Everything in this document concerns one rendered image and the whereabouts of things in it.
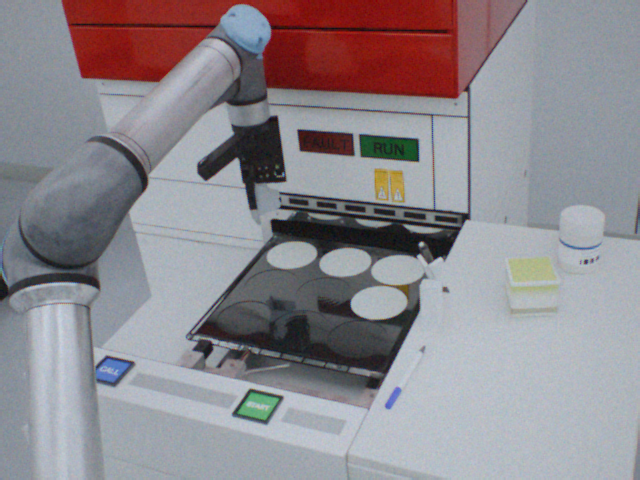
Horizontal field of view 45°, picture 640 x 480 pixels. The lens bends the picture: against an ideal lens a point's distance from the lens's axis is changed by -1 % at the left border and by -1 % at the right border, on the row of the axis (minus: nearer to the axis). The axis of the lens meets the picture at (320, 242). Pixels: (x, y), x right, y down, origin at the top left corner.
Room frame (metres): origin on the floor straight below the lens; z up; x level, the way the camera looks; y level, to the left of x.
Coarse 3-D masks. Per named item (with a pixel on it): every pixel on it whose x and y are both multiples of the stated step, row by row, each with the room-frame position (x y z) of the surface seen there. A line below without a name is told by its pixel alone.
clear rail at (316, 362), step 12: (192, 336) 1.08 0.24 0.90; (204, 336) 1.08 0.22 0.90; (228, 348) 1.05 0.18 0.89; (240, 348) 1.04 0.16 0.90; (252, 348) 1.03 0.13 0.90; (264, 348) 1.03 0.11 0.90; (288, 360) 1.00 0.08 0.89; (300, 360) 0.99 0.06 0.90; (312, 360) 0.98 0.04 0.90; (324, 360) 0.98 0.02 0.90; (348, 372) 0.95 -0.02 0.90; (360, 372) 0.94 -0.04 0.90; (372, 372) 0.94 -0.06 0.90
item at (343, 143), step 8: (304, 136) 1.41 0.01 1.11; (312, 136) 1.40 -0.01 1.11; (320, 136) 1.40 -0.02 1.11; (328, 136) 1.39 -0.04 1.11; (336, 136) 1.38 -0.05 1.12; (344, 136) 1.37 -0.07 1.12; (304, 144) 1.41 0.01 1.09; (312, 144) 1.40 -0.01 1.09; (320, 144) 1.40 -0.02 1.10; (328, 144) 1.39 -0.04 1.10; (336, 144) 1.38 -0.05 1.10; (344, 144) 1.37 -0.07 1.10; (336, 152) 1.38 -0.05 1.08; (344, 152) 1.37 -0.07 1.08; (352, 152) 1.37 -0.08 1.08
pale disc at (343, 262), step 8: (352, 248) 1.32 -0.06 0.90; (328, 256) 1.30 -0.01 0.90; (336, 256) 1.29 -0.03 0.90; (344, 256) 1.29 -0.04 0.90; (352, 256) 1.29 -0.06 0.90; (360, 256) 1.28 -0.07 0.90; (368, 256) 1.28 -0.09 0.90; (320, 264) 1.27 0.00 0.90; (328, 264) 1.27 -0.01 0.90; (336, 264) 1.26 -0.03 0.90; (344, 264) 1.26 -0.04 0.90; (352, 264) 1.26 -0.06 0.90; (360, 264) 1.25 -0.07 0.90; (368, 264) 1.25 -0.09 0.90; (328, 272) 1.24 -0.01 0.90; (336, 272) 1.24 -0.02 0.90; (344, 272) 1.23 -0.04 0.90; (352, 272) 1.23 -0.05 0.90; (360, 272) 1.23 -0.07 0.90
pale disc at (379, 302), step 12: (372, 288) 1.17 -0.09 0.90; (384, 288) 1.16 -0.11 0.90; (360, 300) 1.14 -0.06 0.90; (372, 300) 1.13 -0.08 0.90; (384, 300) 1.13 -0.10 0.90; (396, 300) 1.12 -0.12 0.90; (360, 312) 1.10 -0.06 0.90; (372, 312) 1.10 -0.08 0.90; (384, 312) 1.09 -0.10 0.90; (396, 312) 1.09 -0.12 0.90
